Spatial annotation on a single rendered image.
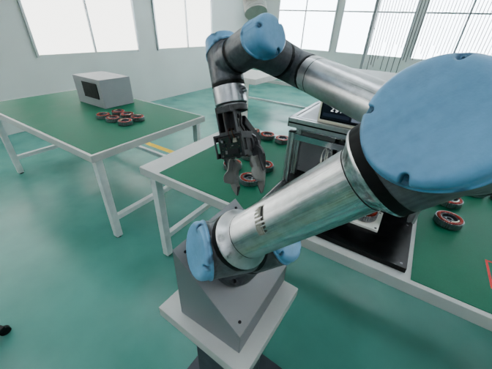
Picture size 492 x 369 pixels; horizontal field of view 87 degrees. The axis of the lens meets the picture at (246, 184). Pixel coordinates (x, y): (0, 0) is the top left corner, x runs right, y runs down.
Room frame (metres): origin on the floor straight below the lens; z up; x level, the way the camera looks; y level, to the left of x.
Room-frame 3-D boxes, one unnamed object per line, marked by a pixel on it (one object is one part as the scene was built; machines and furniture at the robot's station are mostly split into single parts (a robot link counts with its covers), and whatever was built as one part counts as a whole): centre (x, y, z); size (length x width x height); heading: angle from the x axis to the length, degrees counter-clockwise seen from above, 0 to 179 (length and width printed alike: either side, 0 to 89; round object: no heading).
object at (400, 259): (1.01, -0.44, 0.76); 0.64 x 0.47 x 0.02; 59
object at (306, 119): (1.27, -0.60, 1.09); 0.68 x 0.44 x 0.05; 59
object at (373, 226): (0.94, -0.54, 0.78); 0.15 x 0.15 x 0.01; 59
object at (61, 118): (2.41, 1.49, 0.38); 1.85 x 1.10 x 0.75; 59
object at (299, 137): (1.09, -0.48, 1.03); 0.62 x 0.01 x 0.03; 59
